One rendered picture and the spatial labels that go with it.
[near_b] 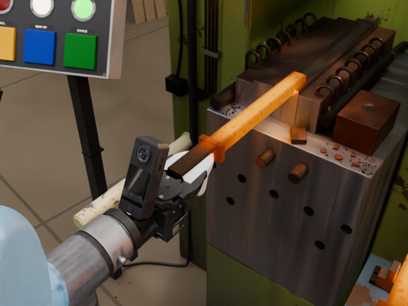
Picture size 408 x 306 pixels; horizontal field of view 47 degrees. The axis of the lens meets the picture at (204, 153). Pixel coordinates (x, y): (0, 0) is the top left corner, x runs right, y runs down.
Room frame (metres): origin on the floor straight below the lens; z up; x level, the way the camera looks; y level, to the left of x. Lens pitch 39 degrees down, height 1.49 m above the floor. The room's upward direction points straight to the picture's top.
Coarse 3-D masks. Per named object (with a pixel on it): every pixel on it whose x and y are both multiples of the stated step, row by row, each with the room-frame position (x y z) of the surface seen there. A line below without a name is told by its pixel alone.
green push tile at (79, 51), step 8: (72, 40) 0.97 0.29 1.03; (80, 40) 0.97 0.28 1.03; (88, 40) 0.97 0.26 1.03; (96, 40) 0.97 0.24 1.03; (64, 48) 0.97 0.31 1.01; (72, 48) 0.97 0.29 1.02; (80, 48) 0.96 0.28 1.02; (88, 48) 0.96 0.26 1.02; (96, 48) 0.96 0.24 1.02; (64, 56) 0.96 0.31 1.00; (72, 56) 0.96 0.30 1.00; (80, 56) 0.95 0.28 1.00; (88, 56) 0.95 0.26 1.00; (96, 56) 0.95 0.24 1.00; (64, 64) 0.95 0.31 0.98; (72, 64) 0.95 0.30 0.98; (80, 64) 0.94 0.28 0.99; (88, 64) 0.94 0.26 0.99
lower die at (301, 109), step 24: (312, 24) 1.18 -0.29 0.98; (336, 24) 1.15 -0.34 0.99; (288, 48) 1.04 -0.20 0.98; (312, 48) 1.02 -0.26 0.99; (360, 48) 1.01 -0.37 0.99; (264, 72) 0.90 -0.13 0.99; (288, 72) 0.90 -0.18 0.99; (240, 96) 0.89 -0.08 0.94; (312, 96) 0.80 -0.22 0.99; (336, 96) 0.84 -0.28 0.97; (288, 120) 0.81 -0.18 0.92; (312, 120) 0.78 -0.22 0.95
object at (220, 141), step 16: (288, 80) 0.83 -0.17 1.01; (304, 80) 0.85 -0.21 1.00; (272, 96) 0.77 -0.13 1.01; (288, 96) 0.80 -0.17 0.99; (240, 112) 0.71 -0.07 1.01; (256, 112) 0.71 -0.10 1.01; (224, 128) 0.66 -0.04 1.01; (240, 128) 0.66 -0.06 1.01; (208, 144) 0.61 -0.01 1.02; (224, 144) 0.61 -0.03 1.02; (192, 160) 0.57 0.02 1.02; (176, 176) 0.54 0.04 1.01
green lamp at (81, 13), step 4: (80, 0) 1.02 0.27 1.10; (84, 0) 1.02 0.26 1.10; (88, 0) 1.02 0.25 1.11; (76, 4) 1.02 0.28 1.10; (80, 4) 1.01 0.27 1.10; (84, 4) 1.01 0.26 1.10; (88, 4) 1.01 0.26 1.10; (76, 8) 1.01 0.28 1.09; (80, 8) 1.01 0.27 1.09; (84, 8) 1.01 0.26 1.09; (88, 8) 1.01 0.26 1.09; (92, 8) 1.01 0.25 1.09; (76, 12) 1.01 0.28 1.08; (80, 12) 1.01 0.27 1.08; (84, 12) 1.00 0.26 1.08; (88, 12) 1.00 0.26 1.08; (80, 16) 1.00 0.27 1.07; (84, 16) 1.00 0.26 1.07; (88, 16) 1.00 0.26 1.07
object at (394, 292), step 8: (400, 272) 0.37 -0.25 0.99; (400, 280) 0.36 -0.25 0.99; (392, 288) 0.35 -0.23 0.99; (400, 288) 0.35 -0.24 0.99; (392, 296) 0.34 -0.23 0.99; (400, 296) 0.34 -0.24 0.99; (376, 304) 0.32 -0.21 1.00; (384, 304) 0.32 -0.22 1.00; (392, 304) 0.33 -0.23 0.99; (400, 304) 0.33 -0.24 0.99
